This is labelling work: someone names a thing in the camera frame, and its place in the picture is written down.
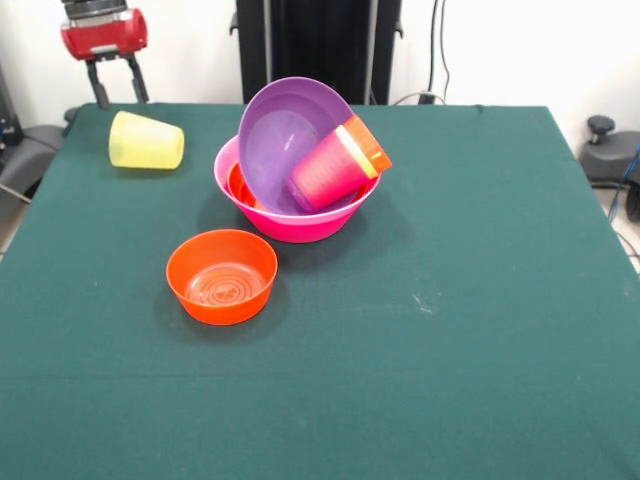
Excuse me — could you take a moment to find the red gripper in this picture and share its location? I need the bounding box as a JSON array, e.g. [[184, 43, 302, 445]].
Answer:
[[60, 7, 151, 110]]

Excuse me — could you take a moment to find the pale yellow cup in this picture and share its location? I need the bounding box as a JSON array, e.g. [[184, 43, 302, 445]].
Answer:
[[108, 110, 186, 172]]

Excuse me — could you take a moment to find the large orange bowl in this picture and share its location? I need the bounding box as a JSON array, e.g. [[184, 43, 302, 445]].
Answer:
[[226, 160, 367, 212]]

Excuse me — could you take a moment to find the purple bowl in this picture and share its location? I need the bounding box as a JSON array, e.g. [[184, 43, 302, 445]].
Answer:
[[237, 76, 354, 215]]

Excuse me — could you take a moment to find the purple cup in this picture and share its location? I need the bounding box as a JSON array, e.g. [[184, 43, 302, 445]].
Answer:
[[285, 130, 369, 212]]

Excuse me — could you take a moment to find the large pink bowl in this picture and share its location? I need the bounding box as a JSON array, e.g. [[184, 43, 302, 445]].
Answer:
[[213, 134, 383, 245]]

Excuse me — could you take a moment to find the small orange bowl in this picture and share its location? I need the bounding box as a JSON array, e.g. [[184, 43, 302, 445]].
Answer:
[[165, 228, 279, 327]]

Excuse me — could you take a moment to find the bright yellow cup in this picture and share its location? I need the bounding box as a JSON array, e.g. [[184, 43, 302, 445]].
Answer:
[[333, 123, 380, 179]]

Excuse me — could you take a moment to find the orange cup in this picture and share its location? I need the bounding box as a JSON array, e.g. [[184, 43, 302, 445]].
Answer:
[[344, 113, 394, 174]]

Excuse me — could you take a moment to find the dark green tablecloth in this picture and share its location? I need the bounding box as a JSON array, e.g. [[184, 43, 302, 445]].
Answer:
[[0, 102, 640, 480]]

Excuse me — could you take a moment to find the black pedestal foot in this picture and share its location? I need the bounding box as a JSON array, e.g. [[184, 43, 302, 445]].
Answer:
[[0, 124, 69, 211], [579, 114, 640, 187]]

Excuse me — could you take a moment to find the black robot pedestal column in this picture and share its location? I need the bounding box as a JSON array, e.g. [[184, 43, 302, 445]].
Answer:
[[229, 0, 404, 106]]

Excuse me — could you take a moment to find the black hanging cable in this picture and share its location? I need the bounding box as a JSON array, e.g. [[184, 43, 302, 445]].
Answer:
[[428, 0, 454, 104]]

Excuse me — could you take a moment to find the tangle of floor cables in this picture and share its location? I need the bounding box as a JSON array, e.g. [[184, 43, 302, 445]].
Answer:
[[604, 144, 640, 261]]

